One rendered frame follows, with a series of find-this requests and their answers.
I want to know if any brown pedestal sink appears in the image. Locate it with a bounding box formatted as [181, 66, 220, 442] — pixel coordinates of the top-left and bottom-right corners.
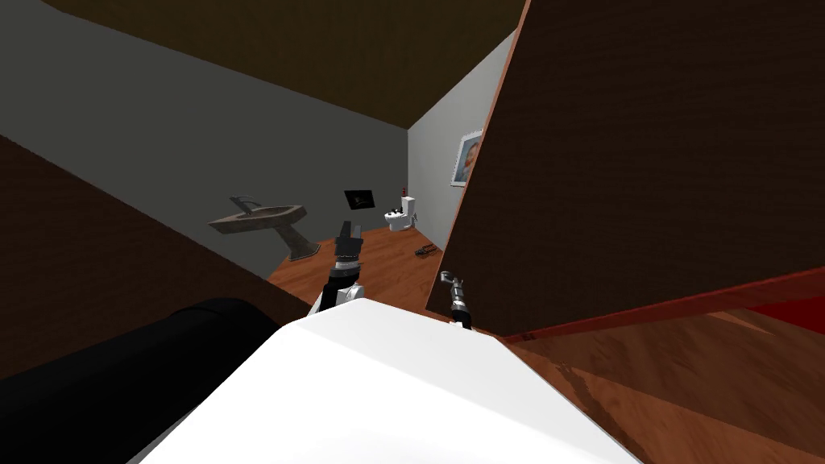
[206, 195, 322, 263]

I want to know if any black wall panel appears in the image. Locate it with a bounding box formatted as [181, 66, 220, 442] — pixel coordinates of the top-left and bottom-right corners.
[342, 188, 377, 212]

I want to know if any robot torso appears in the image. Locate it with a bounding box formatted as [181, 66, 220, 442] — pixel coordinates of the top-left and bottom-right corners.
[127, 296, 641, 464]

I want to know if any brown wooden door leaf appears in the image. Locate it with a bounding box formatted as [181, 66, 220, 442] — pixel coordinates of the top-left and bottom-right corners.
[425, 0, 825, 338]

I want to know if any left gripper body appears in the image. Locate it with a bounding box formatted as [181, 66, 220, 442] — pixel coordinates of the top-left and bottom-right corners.
[332, 237, 366, 263]

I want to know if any framed portrait picture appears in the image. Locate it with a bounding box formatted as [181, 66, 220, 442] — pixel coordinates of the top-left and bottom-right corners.
[449, 129, 484, 189]

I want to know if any white toilet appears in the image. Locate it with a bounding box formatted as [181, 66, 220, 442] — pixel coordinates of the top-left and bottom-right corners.
[383, 195, 421, 233]

